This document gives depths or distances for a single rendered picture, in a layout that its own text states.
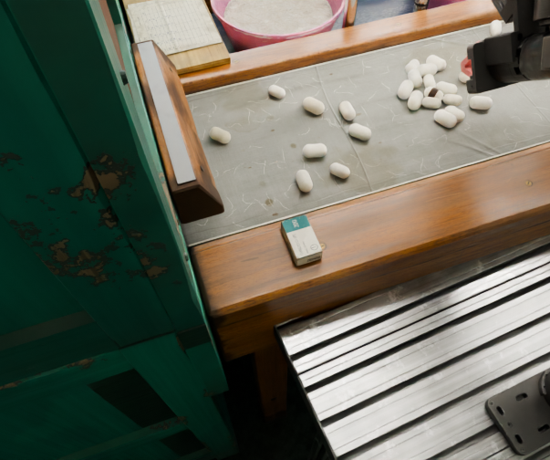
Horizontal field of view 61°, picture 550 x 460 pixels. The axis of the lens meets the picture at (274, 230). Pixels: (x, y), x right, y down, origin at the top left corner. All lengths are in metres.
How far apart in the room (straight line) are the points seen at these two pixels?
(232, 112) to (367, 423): 0.52
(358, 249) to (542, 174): 0.30
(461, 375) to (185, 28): 0.73
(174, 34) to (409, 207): 0.52
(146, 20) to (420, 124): 0.53
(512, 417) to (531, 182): 0.32
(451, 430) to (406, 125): 0.46
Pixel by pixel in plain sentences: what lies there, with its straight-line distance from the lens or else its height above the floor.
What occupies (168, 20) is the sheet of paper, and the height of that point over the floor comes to 0.78.
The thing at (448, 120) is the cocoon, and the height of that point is 0.76.
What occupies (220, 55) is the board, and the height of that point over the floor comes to 0.78.
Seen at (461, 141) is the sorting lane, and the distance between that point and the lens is 0.81.
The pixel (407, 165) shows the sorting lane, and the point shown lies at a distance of 0.75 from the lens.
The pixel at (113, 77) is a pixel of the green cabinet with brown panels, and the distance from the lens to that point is 0.24.
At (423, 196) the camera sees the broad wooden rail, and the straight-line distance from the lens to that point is 0.68.
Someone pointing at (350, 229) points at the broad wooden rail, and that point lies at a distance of 0.63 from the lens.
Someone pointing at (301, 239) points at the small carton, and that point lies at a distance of 0.59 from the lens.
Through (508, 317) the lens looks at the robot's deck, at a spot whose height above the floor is 0.67.
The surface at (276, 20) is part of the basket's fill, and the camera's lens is 1.03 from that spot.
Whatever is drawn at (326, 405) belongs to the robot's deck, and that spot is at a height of 0.67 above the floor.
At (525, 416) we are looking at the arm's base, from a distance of 0.69.
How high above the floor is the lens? 1.29
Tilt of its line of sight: 57 degrees down
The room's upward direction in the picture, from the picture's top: 2 degrees counter-clockwise
